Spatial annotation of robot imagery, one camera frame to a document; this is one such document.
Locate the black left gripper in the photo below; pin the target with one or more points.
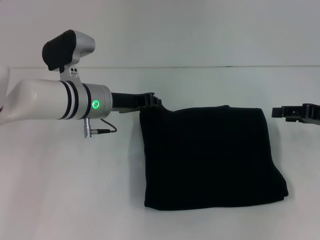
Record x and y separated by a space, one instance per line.
127 101

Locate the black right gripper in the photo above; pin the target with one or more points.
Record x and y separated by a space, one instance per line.
312 113

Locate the black t-shirt with white print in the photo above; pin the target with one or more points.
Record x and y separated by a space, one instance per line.
212 155

